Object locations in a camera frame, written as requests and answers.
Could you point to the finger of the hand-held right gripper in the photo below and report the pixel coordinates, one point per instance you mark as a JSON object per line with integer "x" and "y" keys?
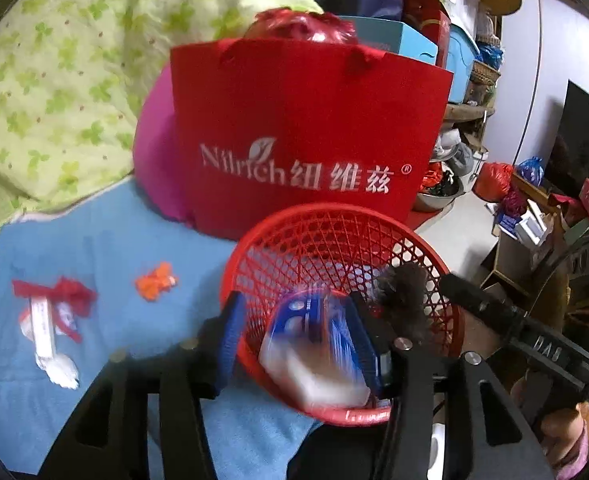
{"x": 479, "y": 300}

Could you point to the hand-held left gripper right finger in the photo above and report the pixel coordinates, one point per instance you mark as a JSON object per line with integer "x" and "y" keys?
{"x": 365, "y": 345}

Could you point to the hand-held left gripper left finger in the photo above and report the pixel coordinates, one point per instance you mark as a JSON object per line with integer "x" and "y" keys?
{"x": 232, "y": 321}

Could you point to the blue and white packet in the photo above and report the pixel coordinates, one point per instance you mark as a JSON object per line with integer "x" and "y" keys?
{"x": 314, "y": 360}

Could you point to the dark fluffy ball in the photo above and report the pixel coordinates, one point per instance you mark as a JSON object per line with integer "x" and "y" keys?
{"x": 404, "y": 292}

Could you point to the red plastic mesh basket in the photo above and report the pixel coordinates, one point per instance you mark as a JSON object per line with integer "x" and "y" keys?
{"x": 334, "y": 240}

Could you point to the person's right hand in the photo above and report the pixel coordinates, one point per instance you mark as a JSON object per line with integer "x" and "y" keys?
{"x": 559, "y": 425}

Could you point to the orange crumpled wrapper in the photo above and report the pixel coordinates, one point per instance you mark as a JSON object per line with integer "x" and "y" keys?
{"x": 157, "y": 282}

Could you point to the metal bowl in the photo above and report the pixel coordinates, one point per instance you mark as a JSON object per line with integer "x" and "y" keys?
{"x": 439, "y": 195}

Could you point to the blue plastic bag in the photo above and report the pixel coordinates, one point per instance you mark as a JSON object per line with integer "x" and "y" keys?
{"x": 530, "y": 170}

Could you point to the blue blanket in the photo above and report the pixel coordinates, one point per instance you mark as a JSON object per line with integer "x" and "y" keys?
{"x": 114, "y": 240}

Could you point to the pink pillow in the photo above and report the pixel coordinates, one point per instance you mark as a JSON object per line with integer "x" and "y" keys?
{"x": 157, "y": 160}

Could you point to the red and white wrapper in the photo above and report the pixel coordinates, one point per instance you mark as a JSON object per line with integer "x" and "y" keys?
{"x": 49, "y": 325}

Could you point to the black television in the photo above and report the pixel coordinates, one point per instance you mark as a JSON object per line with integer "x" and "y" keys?
{"x": 584, "y": 140}

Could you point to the red paper shopping bag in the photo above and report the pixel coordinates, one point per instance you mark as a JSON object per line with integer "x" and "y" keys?
{"x": 299, "y": 130}

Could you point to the blue plastic bin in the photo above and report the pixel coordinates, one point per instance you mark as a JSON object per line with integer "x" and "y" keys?
{"x": 462, "y": 65}

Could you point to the teal cardboard box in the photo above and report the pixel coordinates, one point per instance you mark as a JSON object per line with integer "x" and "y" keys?
{"x": 399, "y": 42}

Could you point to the red gift box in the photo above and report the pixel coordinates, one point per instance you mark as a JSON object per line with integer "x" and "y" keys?
{"x": 427, "y": 10}

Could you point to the green floral quilt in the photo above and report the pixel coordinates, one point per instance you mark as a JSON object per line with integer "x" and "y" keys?
{"x": 74, "y": 70}

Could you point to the shiny red plastic bag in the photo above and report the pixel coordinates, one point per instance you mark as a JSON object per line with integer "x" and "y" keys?
{"x": 299, "y": 25}

